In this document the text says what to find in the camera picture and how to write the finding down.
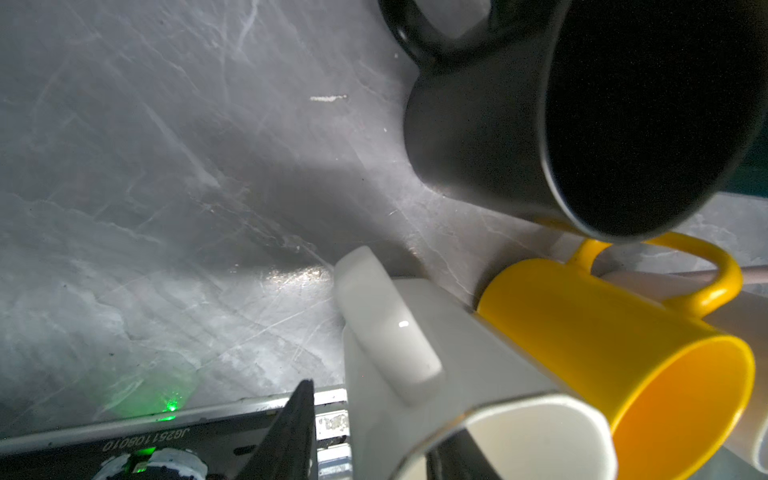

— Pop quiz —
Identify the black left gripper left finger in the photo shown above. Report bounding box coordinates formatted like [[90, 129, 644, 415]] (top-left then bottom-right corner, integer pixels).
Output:
[[237, 380, 317, 480]]

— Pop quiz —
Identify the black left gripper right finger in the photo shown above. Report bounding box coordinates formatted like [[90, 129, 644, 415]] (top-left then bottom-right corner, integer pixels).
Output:
[[426, 430, 501, 480]]

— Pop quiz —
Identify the white faceted mug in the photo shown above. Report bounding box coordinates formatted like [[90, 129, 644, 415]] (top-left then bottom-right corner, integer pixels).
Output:
[[334, 246, 618, 479]]

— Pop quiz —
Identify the yellow mug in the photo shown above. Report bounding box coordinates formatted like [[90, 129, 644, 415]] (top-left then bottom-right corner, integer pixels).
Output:
[[477, 232, 756, 479]]

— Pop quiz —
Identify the black mug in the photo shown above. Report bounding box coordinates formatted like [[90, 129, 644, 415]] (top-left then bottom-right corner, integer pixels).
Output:
[[379, 1, 767, 243]]

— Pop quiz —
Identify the green mug white inside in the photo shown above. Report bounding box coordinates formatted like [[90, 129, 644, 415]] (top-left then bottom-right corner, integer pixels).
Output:
[[721, 120, 768, 199]]

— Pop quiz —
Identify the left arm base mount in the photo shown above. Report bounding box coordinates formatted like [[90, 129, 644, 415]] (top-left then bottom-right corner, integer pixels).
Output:
[[1, 394, 290, 479]]

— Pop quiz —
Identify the cream mug pink handle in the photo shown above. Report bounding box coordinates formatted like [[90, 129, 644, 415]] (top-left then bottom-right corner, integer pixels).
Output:
[[602, 263, 768, 475]]

